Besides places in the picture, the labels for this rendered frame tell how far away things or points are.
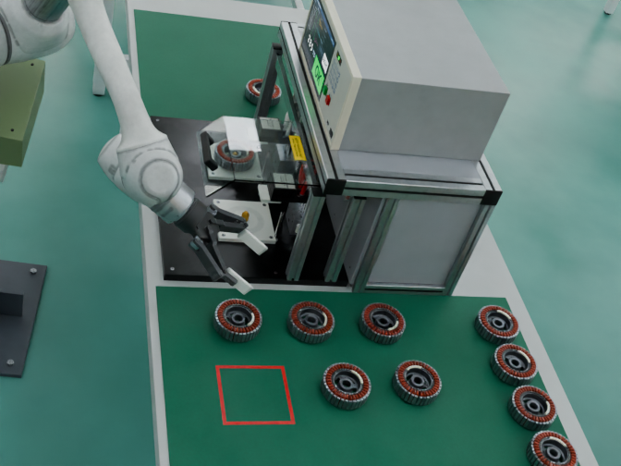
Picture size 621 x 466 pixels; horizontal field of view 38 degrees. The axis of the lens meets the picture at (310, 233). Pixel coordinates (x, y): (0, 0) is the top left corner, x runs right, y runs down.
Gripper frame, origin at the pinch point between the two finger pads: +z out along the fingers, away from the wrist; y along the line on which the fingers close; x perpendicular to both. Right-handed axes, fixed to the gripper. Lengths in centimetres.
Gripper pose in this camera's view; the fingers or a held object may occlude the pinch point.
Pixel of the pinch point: (252, 267)
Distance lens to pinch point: 202.1
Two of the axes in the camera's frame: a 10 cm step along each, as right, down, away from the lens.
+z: 7.1, 6.3, 3.2
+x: 6.7, -4.8, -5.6
